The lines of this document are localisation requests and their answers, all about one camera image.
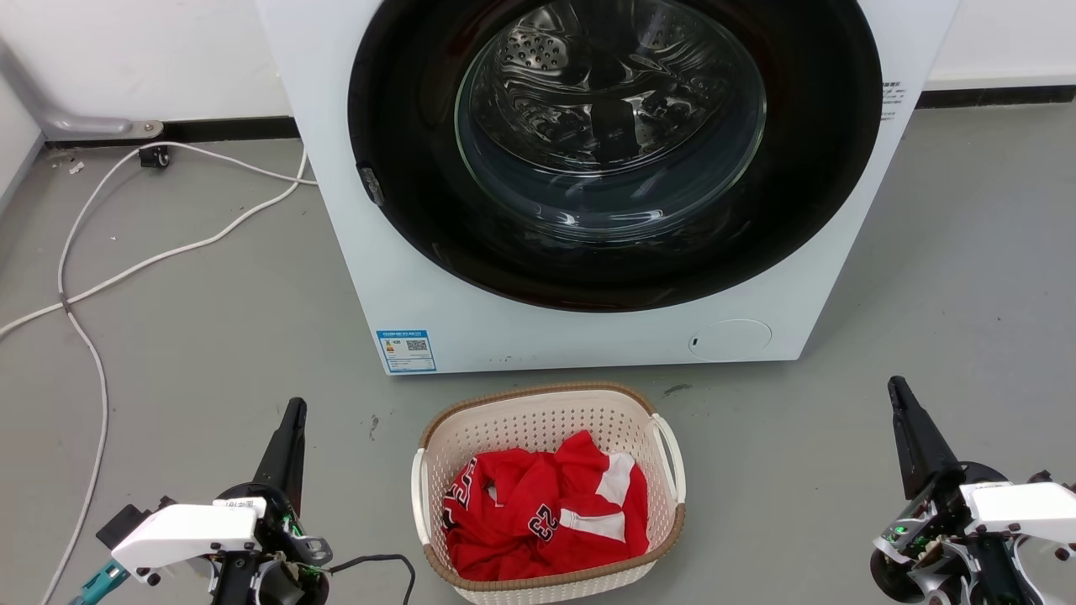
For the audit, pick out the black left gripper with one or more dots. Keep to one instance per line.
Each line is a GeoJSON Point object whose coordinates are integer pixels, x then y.
{"type": "Point", "coordinates": [290, 546]}

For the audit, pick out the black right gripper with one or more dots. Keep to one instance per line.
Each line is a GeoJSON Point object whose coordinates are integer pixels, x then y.
{"type": "Point", "coordinates": [929, 546]}

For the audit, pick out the cream plastic laundry basket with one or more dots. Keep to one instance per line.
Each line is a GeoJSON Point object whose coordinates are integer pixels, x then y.
{"type": "Point", "coordinates": [538, 420]}

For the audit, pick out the blue energy label sticker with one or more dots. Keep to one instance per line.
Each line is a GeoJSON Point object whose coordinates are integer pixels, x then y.
{"type": "Point", "coordinates": [407, 350]}

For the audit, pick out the white front-load washing machine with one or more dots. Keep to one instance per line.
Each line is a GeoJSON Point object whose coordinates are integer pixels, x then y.
{"type": "Point", "coordinates": [403, 277]}

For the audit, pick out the teal connector part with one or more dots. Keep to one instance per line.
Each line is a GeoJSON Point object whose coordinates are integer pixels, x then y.
{"type": "Point", "coordinates": [99, 583]}

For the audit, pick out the round white filter cover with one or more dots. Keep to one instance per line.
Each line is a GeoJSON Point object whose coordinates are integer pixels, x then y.
{"type": "Point", "coordinates": [730, 340]}

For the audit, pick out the red and white jersey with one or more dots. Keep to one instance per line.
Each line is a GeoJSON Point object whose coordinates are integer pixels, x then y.
{"type": "Point", "coordinates": [538, 521]}

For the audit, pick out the black text warning label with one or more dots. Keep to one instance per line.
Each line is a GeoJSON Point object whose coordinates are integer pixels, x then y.
{"type": "Point", "coordinates": [891, 102]}

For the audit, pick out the black round washer door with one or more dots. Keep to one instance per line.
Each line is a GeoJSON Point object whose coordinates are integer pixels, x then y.
{"type": "Point", "coordinates": [403, 126]}

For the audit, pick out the steel washer drum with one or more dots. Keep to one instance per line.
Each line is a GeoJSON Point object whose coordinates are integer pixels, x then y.
{"type": "Point", "coordinates": [605, 76]}

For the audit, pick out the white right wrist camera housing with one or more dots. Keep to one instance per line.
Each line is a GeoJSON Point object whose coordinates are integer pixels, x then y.
{"type": "Point", "coordinates": [1030, 506]}

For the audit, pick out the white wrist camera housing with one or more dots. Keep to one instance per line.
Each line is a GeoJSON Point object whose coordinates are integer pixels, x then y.
{"type": "Point", "coordinates": [181, 533]}
{"type": "Point", "coordinates": [1030, 506]}

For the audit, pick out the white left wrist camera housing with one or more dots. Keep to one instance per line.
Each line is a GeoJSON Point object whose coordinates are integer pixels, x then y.
{"type": "Point", "coordinates": [181, 533]}

